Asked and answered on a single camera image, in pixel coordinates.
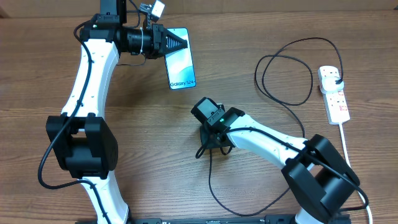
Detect Samsung Galaxy smartphone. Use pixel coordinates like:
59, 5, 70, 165
165, 27, 197, 90

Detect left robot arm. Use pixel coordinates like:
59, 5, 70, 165
46, 1, 188, 223

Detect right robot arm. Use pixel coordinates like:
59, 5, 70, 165
191, 97, 360, 223

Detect white charger plug adapter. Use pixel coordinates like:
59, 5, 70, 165
320, 77, 345, 94

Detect white power strip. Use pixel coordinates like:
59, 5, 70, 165
317, 65, 350, 125

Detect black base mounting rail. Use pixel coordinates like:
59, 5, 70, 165
127, 215, 295, 224

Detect white power strip cord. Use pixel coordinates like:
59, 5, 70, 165
338, 123, 374, 224

